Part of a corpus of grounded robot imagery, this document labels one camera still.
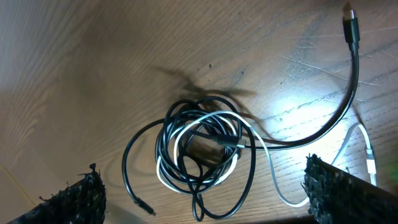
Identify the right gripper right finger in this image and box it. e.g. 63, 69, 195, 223
302, 154, 397, 224

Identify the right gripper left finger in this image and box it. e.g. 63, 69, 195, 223
11, 163, 106, 224

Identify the white cable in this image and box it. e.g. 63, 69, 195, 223
155, 110, 377, 208

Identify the black cable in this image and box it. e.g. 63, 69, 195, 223
121, 9, 361, 222

